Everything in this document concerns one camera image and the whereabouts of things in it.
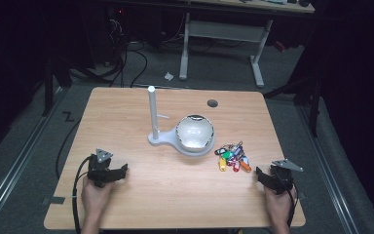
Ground bunch of colourful key tags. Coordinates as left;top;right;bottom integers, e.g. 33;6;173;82
214;140;253;174

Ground black floor cables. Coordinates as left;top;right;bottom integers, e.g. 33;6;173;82
71;13;189;89

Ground person's right hand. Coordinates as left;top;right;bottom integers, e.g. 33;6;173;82
263;185;298;227

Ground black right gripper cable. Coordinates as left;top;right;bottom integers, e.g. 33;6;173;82
284;179;299;228

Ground grey floor tape strip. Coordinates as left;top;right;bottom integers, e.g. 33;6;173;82
41;196;66;206

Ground black zigzag floor tape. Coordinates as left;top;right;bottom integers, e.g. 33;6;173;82
62;110;76;123

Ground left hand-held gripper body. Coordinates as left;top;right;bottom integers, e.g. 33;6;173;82
87;148;115;189

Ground thin black floor cable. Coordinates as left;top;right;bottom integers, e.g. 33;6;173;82
55;117;83;180

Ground shiny white bowl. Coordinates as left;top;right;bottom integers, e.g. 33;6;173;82
175;114;215;153

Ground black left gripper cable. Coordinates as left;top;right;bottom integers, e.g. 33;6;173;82
71;155;94;234

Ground black metal stand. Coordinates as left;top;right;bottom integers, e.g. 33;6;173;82
41;48;74;118

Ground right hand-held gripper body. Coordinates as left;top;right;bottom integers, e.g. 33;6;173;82
268;158;305;196

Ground white-framed wooden desk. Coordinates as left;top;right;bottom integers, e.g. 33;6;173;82
178;0;316;89

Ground metal floor rail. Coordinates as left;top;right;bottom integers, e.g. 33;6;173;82
0;86;67;228
296;105;361;234

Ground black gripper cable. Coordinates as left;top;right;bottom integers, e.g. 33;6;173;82
284;179;299;228
71;155;94;234

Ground white stand with pole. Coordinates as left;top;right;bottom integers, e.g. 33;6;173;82
147;85;216;158

